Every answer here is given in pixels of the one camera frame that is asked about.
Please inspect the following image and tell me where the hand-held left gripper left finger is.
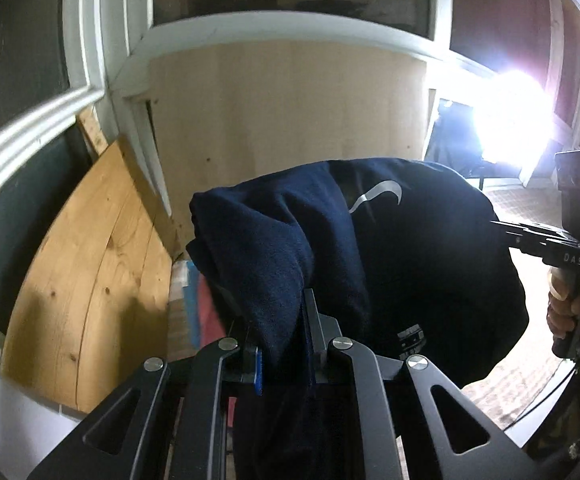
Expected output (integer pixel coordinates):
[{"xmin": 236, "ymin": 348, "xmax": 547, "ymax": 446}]
[{"xmin": 27, "ymin": 320, "xmax": 265, "ymax": 480}]

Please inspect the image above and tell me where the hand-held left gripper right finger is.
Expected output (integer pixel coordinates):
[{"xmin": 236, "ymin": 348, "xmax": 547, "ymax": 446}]
[{"xmin": 302, "ymin": 288, "xmax": 535, "ymax": 480}]

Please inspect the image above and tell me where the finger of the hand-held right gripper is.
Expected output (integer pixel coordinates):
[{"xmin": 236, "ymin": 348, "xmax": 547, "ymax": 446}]
[
  {"xmin": 490, "ymin": 219, "xmax": 538, "ymax": 236},
  {"xmin": 508, "ymin": 232, "xmax": 565, "ymax": 257}
]

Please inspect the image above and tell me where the navy blue sweatshirt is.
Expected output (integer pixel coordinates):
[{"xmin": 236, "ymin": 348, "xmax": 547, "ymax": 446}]
[{"xmin": 186, "ymin": 157, "xmax": 529, "ymax": 480}]

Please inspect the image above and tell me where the person's right hand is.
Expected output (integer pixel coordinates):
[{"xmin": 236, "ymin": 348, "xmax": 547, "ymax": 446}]
[{"xmin": 546, "ymin": 264, "xmax": 580, "ymax": 341}]

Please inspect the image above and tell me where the pink garment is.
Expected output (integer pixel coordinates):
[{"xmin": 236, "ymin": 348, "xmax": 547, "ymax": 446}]
[{"xmin": 197, "ymin": 280, "xmax": 238, "ymax": 351}]

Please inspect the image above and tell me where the light blue garment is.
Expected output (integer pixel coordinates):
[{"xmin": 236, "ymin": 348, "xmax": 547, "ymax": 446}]
[{"xmin": 182, "ymin": 260, "xmax": 205, "ymax": 348}]

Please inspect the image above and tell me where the bright lamp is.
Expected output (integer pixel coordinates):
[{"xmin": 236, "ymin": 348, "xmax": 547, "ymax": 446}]
[{"xmin": 470, "ymin": 70, "xmax": 558, "ymax": 186}]

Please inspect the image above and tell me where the pink plaid blanket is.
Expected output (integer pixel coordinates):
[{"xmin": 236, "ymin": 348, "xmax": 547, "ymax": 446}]
[{"xmin": 462, "ymin": 182, "xmax": 580, "ymax": 431}]

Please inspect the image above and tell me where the wooden board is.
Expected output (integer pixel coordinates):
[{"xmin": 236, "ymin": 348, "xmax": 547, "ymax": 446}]
[{"xmin": 0, "ymin": 105, "xmax": 181, "ymax": 413}]

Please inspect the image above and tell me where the black cable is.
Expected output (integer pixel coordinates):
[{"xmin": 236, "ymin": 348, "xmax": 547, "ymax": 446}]
[{"xmin": 510, "ymin": 355, "xmax": 580, "ymax": 431}]

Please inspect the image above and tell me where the white window frame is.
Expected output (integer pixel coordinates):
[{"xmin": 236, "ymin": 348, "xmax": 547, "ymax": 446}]
[{"xmin": 0, "ymin": 0, "xmax": 500, "ymax": 221}]

